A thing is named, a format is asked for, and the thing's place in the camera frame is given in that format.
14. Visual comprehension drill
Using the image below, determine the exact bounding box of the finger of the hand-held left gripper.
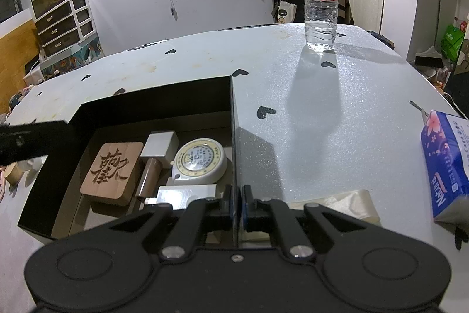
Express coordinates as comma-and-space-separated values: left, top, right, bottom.
0, 120, 75, 167

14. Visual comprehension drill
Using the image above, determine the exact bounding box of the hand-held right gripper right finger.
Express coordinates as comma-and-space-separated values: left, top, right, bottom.
239, 185, 369, 260

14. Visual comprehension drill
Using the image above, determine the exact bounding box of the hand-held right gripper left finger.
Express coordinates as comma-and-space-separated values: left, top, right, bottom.
106, 184, 235, 260

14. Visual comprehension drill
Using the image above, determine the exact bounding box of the white rectangular block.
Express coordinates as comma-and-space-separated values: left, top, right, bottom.
144, 183, 218, 213

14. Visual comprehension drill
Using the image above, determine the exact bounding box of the round white tape measure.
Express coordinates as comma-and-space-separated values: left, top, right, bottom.
171, 138, 228, 186

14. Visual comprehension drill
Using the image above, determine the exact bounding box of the carved wooden square block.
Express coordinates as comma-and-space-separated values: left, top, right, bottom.
79, 142, 145, 206

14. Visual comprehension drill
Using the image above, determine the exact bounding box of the small cylinder with white cap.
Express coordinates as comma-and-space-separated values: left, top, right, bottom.
134, 130, 179, 204

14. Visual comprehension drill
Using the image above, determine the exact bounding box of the black cardboard box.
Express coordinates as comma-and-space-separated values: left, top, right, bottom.
17, 75, 239, 248

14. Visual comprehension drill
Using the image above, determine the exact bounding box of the wooden white bottle object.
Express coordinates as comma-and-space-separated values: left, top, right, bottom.
3, 161, 30, 186

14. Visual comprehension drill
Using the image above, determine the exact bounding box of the pile of soft toys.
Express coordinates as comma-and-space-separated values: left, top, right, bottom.
7, 84, 37, 114

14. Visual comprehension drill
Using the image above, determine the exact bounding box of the white appliance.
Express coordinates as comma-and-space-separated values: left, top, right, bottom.
23, 60, 47, 83

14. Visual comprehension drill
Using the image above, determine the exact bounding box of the patterned cabinet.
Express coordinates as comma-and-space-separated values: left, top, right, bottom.
39, 36, 102, 81

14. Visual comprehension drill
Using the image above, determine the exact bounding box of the cream satin ribbon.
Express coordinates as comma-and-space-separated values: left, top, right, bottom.
238, 188, 382, 242

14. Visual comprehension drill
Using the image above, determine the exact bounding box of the white drawer unit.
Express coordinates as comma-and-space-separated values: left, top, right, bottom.
34, 0, 94, 57

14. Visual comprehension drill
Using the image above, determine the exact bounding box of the white tote bag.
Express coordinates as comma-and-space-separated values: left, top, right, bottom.
273, 1, 300, 24

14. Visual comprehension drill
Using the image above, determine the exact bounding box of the blue tissue pack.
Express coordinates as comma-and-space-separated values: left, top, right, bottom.
420, 110, 469, 226

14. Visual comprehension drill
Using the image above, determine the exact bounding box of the green shopping bag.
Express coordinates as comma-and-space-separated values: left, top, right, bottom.
439, 23, 466, 61

